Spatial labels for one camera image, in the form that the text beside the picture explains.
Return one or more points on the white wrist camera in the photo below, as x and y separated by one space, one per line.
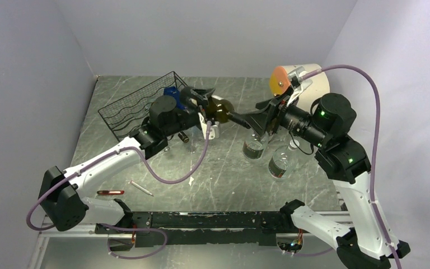
298 84
209 127

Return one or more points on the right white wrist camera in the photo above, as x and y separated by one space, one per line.
298 84

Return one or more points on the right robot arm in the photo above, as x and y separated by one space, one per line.
369 243

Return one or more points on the dark green wine bottle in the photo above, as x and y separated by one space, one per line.
222 111

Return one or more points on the black wire wine rack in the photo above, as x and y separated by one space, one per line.
128 112

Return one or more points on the clear round bottle dark label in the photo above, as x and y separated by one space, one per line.
284 160

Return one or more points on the white pen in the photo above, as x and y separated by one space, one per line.
141 188

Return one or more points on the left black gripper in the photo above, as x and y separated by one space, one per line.
202 97

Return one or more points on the cream cylinder orange face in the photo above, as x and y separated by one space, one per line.
311 89

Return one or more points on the small dark bottle cap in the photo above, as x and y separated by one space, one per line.
183 137

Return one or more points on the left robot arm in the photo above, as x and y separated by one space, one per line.
63 193

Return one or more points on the red pen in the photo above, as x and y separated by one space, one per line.
109 192

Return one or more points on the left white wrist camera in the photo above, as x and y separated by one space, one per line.
209 127

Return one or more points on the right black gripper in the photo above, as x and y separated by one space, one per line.
276 105

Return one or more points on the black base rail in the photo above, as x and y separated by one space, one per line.
150 229

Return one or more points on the clear round bottle silver cap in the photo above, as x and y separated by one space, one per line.
255 145

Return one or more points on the blue square bottle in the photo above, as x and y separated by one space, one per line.
174 92

